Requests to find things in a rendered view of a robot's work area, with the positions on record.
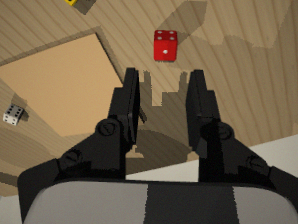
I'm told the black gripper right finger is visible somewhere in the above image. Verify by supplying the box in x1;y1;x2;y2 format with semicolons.
185;69;298;213

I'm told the white die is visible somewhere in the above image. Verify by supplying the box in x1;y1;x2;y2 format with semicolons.
3;104;24;126

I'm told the red die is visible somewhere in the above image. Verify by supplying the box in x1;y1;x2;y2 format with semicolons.
154;30;178;61

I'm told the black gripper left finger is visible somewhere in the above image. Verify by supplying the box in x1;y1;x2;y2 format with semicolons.
17;68;140;224

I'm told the yellow die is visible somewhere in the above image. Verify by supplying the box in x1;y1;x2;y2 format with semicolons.
64;0;78;6

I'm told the tan flat mat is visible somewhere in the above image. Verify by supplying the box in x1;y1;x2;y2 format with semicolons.
0;31;123;137

